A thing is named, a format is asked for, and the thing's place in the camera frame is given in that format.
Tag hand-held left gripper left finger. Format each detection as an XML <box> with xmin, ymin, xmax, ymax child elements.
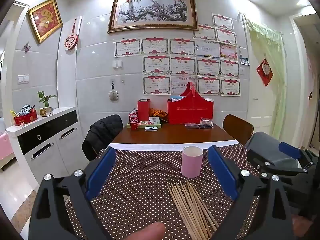
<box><xmin>29</xmin><ymin>147</ymin><xmax>117</xmax><ymax>240</ymax></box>

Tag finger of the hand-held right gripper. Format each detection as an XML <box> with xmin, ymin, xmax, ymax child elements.
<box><xmin>279</xmin><ymin>142</ymin><xmax>314</xmax><ymax>165</ymax></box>
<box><xmin>247</xmin><ymin>149</ymin><xmax>309</xmax><ymax>178</ymax></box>

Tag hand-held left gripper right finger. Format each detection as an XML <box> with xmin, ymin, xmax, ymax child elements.
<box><xmin>208</xmin><ymin>145</ymin><xmax>293</xmax><ymax>240</ymax></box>

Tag pink cup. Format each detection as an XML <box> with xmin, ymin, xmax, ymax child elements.
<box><xmin>181</xmin><ymin>146</ymin><xmax>204</xmax><ymax>178</ymax></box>

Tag pile of wooden chopsticks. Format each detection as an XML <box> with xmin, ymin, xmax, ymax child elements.
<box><xmin>167</xmin><ymin>180</ymin><xmax>220</xmax><ymax>240</ymax></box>

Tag person's left hand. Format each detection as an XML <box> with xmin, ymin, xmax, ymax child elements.
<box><xmin>122</xmin><ymin>221</ymin><xmax>167</xmax><ymax>240</ymax></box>

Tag grey cloth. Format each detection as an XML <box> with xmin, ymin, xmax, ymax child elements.
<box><xmin>244</xmin><ymin>132</ymin><xmax>300</xmax><ymax>167</ymax></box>

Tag brown wooden chair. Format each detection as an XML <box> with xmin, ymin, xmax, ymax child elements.
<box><xmin>222</xmin><ymin>114</ymin><xmax>254</xmax><ymax>146</ymax></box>

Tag white door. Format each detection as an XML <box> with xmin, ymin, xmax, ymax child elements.
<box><xmin>249</xmin><ymin>96</ymin><xmax>273</xmax><ymax>135</ymax></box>

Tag black jacket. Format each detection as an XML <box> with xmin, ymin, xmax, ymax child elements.
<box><xmin>81</xmin><ymin>114</ymin><xmax>124</xmax><ymax>161</ymax></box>

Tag brown polka dot tablecloth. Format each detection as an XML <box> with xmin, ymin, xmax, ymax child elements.
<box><xmin>65</xmin><ymin>144</ymin><xmax>261</xmax><ymax>240</ymax></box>

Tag dark pens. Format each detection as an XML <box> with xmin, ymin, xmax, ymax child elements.
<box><xmin>184</xmin><ymin>123</ymin><xmax>213</xmax><ymax>129</ymax></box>

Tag white table cover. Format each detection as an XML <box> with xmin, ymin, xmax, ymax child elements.
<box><xmin>107</xmin><ymin>140</ymin><xmax>241</xmax><ymax>152</ymax></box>

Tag white cabinet with black drawer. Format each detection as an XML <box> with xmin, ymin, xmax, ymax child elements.
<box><xmin>6</xmin><ymin>106</ymin><xmax>84</xmax><ymax>178</ymax></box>

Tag green tray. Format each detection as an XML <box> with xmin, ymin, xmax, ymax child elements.
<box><xmin>126</xmin><ymin>120</ymin><xmax>162</xmax><ymax>127</ymax></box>

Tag red gift bag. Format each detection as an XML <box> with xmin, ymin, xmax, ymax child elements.
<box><xmin>167</xmin><ymin>82</ymin><xmax>214</xmax><ymax>125</ymax></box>

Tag tall red box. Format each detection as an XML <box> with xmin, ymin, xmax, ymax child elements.
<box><xmin>137</xmin><ymin>99</ymin><xmax>151</xmax><ymax>122</ymax></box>

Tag grey round hanging ornament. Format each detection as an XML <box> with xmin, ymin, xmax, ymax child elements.
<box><xmin>108</xmin><ymin>81</ymin><xmax>121</xmax><ymax>103</ymax></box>

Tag red diamond heart decoration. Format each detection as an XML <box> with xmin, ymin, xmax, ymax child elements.
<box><xmin>256</xmin><ymin>58</ymin><xmax>274</xmax><ymax>87</ymax></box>

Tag orange snack bag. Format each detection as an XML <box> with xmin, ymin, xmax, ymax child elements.
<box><xmin>149</xmin><ymin>107</ymin><xmax>168</xmax><ymax>118</ymax></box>

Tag small potted plant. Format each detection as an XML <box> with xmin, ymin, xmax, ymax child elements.
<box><xmin>37</xmin><ymin>91</ymin><xmax>58</xmax><ymax>117</ymax></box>

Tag red round tin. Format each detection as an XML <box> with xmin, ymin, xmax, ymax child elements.
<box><xmin>14</xmin><ymin>113</ymin><xmax>38</xmax><ymax>126</ymax></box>

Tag black white patterned bag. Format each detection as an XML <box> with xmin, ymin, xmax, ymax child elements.
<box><xmin>18</xmin><ymin>104</ymin><xmax>36</xmax><ymax>117</ymax></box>

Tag pink furniture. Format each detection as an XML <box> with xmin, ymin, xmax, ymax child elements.
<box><xmin>0</xmin><ymin>132</ymin><xmax>14</xmax><ymax>163</ymax></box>

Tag green curtain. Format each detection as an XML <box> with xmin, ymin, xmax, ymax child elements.
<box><xmin>243</xmin><ymin>14</ymin><xmax>287</xmax><ymax>141</ymax></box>

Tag red round fan ornament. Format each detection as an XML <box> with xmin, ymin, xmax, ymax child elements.
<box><xmin>64</xmin><ymin>17</ymin><xmax>80</xmax><ymax>51</ymax></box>

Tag framed red gold calligraphy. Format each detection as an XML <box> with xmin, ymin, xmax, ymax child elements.
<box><xmin>27</xmin><ymin>0</ymin><xmax>63</xmax><ymax>44</ymax></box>

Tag framed plum blossom painting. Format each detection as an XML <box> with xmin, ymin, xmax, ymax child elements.
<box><xmin>107</xmin><ymin>0</ymin><xmax>199</xmax><ymax>34</ymax></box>

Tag small wall photos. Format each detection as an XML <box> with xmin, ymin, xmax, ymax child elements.
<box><xmin>239</xmin><ymin>50</ymin><xmax>250</xmax><ymax>66</ymax></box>

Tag wall of award certificates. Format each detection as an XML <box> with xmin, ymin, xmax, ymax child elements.
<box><xmin>114</xmin><ymin>13</ymin><xmax>242</xmax><ymax>97</ymax></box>

